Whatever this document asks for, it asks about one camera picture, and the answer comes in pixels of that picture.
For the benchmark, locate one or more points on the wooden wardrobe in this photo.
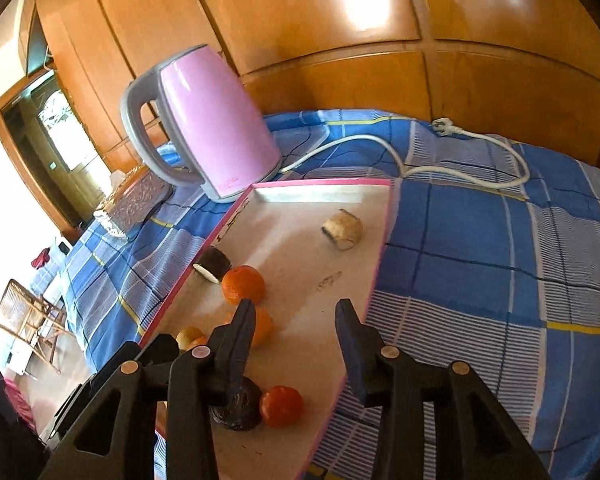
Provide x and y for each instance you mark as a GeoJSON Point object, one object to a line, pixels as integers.
{"type": "Point", "coordinates": [330, 10]}

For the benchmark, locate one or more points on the pink rimmed tray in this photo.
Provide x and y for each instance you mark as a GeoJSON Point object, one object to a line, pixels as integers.
{"type": "Point", "coordinates": [300, 280]}

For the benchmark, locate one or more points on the blue plaid bedspread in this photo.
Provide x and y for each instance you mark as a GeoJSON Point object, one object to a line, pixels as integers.
{"type": "Point", "coordinates": [480, 280]}

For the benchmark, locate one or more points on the silver patterned tissue box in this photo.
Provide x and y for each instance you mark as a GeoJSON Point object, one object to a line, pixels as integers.
{"type": "Point", "coordinates": [135, 202]}

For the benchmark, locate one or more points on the bamboo chair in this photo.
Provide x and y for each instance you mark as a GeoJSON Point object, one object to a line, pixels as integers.
{"type": "Point", "coordinates": [27, 315]}

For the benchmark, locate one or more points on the large brown yam piece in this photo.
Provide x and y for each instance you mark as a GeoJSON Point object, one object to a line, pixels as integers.
{"type": "Point", "coordinates": [212, 265]}

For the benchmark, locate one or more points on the pink electric kettle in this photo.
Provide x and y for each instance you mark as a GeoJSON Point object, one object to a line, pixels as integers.
{"type": "Point", "coordinates": [215, 125]}

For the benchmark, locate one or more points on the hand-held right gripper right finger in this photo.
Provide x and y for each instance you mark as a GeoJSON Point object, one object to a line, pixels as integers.
{"type": "Point", "coordinates": [351, 355]}

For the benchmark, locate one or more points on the dark brown round water chestnut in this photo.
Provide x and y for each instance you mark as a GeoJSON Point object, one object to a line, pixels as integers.
{"type": "Point", "coordinates": [242, 407]}

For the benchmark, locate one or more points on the red cloth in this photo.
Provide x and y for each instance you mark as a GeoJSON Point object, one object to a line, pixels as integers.
{"type": "Point", "coordinates": [41, 258]}

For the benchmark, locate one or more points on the wooden door frame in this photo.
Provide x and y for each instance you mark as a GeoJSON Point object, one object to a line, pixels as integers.
{"type": "Point", "coordinates": [10, 125]}

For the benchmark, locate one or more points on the large orange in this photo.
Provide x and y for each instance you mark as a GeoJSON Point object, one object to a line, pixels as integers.
{"type": "Point", "coordinates": [263, 327]}

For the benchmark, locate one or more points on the medium orange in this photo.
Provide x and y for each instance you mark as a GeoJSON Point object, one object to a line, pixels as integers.
{"type": "Point", "coordinates": [243, 285]}

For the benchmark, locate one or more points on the red tomato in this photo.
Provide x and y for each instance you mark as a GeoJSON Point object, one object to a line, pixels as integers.
{"type": "Point", "coordinates": [281, 406]}

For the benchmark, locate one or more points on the small brown yam piece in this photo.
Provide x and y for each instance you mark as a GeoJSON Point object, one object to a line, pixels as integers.
{"type": "Point", "coordinates": [342, 230]}

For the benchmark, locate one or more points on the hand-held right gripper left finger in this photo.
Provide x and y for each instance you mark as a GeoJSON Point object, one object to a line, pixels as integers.
{"type": "Point", "coordinates": [237, 342]}

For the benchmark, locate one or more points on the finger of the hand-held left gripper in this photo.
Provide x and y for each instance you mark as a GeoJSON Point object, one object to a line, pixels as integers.
{"type": "Point", "coordinates": [162, 347]}

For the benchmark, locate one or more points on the small yellow round fruit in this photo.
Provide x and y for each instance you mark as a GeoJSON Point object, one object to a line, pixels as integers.
{"type": "Point", "coordinates": [187, 336]}

